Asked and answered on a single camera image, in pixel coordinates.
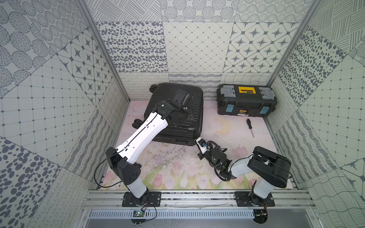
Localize black ribbed hard-shell suitcase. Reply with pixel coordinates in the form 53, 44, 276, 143
144, 83, 203, 146

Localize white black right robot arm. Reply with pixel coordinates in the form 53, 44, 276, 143
196, 138, 291, 207

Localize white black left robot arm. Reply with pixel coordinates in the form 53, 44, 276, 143
106, 89, 192, 205

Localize black toolbox with yellow label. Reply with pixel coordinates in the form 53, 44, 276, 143
217, 84, 278, 117

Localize white blue right wrist camera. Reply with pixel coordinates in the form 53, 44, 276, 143
196, 137, 207, 154

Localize black handled screwdriver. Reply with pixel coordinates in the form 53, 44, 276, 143
246, 119, 254, 138

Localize aluminium mounting rail frame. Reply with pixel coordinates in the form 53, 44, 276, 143
75, 189, 324, 228

